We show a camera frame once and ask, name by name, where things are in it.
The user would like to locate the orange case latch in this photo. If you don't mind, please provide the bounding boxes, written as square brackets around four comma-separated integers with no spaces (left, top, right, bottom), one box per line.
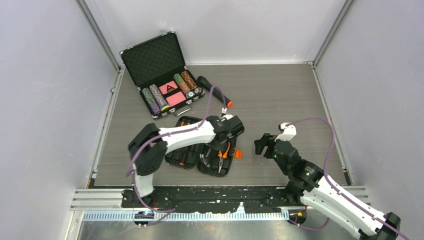
[232,148,243,159]

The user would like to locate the orange handled pliers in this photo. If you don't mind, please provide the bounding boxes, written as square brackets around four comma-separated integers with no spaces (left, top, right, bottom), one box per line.
[218,142,231,174]

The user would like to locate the black plastic tool case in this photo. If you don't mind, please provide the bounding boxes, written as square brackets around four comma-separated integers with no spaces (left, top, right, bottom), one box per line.
[164,116,244,177]

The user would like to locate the small claw hammer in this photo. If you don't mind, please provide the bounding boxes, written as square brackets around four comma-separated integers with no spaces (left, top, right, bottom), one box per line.
[199,146,212,168]

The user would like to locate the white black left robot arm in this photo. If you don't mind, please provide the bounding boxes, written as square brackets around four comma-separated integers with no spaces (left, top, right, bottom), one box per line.
[126,114,245,207]

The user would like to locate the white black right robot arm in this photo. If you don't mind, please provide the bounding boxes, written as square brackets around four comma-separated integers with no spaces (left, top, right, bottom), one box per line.
[254,133,401,240]

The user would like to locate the black orange flashlight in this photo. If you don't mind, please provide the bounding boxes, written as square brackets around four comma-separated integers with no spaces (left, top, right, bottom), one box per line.
[196,76,233,108]

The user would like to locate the pink card deck lower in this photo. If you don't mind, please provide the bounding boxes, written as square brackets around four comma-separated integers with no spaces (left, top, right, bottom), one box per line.
[165,91,186,107]

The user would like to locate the pink card deck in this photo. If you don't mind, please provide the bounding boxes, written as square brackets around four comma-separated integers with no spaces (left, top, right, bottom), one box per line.
[158,80,179,95]
[165,91,186,107]

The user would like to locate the pink card deck upper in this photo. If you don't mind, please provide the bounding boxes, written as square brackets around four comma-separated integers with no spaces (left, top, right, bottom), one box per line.
[158,80,179,95]

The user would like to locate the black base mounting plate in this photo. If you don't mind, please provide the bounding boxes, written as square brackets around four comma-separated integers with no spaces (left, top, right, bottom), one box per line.
[120,185,320,215]

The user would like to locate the black poker chip case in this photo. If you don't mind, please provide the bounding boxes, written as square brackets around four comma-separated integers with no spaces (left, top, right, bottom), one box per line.
[119,31,206,120]

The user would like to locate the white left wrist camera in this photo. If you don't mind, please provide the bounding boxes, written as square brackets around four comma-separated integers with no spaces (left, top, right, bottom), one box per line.
[220,113,234,122]

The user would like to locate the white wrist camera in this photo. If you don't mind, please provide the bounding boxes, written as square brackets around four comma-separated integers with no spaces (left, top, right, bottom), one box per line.
[220,113,234,122]
[274,122,297,142]

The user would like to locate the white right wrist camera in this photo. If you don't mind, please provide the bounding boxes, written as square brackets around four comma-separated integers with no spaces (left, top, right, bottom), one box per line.
[274,122,297,142]

